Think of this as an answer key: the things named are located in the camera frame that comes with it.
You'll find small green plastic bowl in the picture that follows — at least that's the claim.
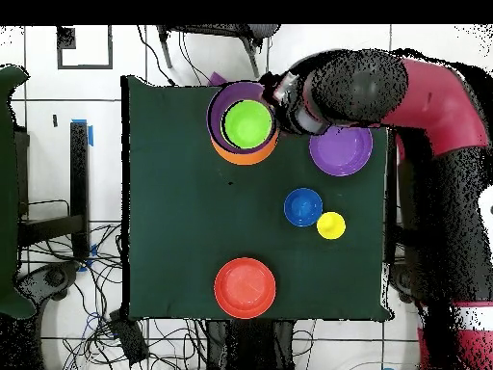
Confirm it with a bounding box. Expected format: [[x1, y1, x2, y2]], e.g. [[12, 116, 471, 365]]
[[221, 98, 274, 150]]

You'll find purple plastic bowl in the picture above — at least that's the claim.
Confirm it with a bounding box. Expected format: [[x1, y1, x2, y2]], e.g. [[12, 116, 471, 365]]
[[206, 81, 279, 156], [308, 124, 374, 178]]

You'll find large orange plastic bowl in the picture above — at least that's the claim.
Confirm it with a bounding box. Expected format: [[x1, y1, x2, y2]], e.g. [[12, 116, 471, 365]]
[[209, 130, 280, 167]]

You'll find blue plastic bowl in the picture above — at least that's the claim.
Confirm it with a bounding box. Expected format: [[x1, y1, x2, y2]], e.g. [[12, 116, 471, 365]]
[[283, 187, 324, 227]]

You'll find yellow plastic cup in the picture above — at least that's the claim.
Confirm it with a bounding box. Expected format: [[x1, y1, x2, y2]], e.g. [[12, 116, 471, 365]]
[[316, 211, 347, 241]]

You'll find large red plastic bowl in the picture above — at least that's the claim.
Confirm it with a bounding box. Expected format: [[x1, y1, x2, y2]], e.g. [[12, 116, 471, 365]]
[[213, 256, 277, 320]]

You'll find small purple object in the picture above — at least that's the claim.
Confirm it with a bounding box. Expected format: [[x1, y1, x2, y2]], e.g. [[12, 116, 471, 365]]
[[206, 70, 228, 87]]

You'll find grey chair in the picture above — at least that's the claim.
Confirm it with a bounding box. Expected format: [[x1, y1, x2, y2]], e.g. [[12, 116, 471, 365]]
[[155, 24, 281, 80]]

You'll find dark green tablecloth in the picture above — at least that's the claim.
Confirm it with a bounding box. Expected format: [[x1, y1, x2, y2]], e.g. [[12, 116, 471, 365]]
[[120, 74, 398, 323]]

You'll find black stand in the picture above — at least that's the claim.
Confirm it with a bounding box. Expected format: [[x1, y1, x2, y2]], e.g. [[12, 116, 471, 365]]
[[384, 128, 409, 267], [16, 121, 92, 263]]

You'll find dark grey stand base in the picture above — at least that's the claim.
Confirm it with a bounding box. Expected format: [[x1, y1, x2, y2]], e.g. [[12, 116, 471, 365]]
[[387, 263, 421, 304], [14, 260, 83, 303]]

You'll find green-clothed side table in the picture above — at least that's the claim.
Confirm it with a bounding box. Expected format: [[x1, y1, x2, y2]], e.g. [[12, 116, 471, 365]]
[[0, 64, 37, 320]]

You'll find black power adapter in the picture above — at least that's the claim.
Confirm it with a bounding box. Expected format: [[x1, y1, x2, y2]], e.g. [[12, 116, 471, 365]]
[[108, 308, 150, 366]]

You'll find black cable with plug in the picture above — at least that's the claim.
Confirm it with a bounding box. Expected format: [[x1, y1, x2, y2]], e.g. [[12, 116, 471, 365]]
[[137, 25, 178, 87]]

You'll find tangle of black cables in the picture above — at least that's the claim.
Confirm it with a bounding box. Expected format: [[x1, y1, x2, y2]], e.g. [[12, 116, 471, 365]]
[[22, 221, 321, 370]]

